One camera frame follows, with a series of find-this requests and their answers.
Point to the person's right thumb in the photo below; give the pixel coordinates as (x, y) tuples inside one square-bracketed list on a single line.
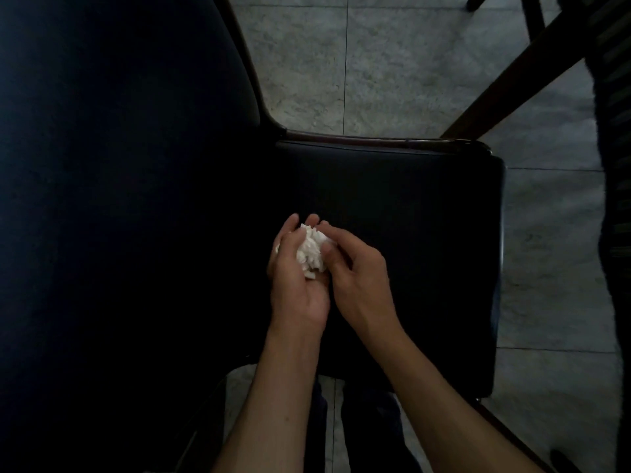
[(331, 256)]

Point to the black cushioned wooden chair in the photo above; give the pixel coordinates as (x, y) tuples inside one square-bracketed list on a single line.
[(409, 206)]

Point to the white tissue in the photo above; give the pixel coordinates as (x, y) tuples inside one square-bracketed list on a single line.
[(311, 251)]

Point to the person's right hand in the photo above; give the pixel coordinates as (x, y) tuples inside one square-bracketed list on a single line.
[(362, 285)]

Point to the person's left hand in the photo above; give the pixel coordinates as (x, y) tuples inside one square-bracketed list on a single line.
[(296, 295)]

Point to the brown wooden furniture frame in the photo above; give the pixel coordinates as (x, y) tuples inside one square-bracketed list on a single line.
[(517, 73)]

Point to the person's right forearm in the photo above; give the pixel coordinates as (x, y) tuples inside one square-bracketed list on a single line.
[(443, 413)]

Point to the person's left forearm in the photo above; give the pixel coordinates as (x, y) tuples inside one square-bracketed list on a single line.
[(276, 403)]

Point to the person's dark trousers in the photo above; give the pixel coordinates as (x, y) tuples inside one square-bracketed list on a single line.
[(369, 428)]

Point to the person's left fingers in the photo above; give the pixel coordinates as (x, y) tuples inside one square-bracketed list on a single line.
[(292, 224)]

